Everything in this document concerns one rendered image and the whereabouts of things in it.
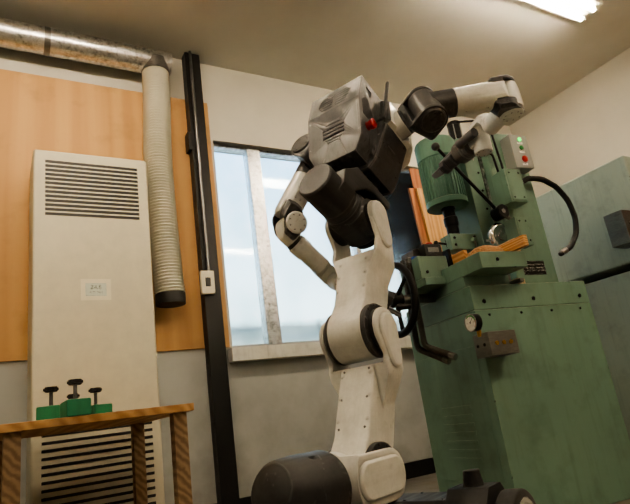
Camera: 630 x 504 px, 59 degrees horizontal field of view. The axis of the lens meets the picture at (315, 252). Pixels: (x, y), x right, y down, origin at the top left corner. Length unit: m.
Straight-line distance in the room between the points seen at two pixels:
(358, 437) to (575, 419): 1.08
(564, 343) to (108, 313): 1.92
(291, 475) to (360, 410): 0.33
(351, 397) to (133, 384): 1.42
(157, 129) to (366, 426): 2.29
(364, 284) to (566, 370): 1.03
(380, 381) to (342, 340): 0.14
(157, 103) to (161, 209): 0.65
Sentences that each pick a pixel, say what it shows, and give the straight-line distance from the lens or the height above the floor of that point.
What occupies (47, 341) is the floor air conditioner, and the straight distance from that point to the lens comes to 2.63.
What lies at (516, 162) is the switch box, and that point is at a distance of 2.54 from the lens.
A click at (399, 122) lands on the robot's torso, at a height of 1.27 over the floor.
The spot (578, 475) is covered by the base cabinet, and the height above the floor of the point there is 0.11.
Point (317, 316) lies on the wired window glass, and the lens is 3.49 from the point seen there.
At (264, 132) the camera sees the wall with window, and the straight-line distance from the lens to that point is 3.74.
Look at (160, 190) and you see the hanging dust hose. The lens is 3.08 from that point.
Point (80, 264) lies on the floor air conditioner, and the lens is 2.73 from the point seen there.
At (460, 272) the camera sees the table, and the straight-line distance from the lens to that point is 2.10.
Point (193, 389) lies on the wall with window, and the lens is 3.03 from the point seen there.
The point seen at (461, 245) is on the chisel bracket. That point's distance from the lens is 2.35.
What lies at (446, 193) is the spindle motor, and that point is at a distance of 2.36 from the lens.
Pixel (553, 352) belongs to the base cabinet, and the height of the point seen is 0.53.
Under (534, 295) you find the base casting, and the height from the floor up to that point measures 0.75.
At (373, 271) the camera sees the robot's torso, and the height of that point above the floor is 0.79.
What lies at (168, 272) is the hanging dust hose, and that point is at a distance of 2.92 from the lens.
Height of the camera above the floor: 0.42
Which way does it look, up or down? 17 degrees up
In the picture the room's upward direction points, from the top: 8 degrees counter-clockwise
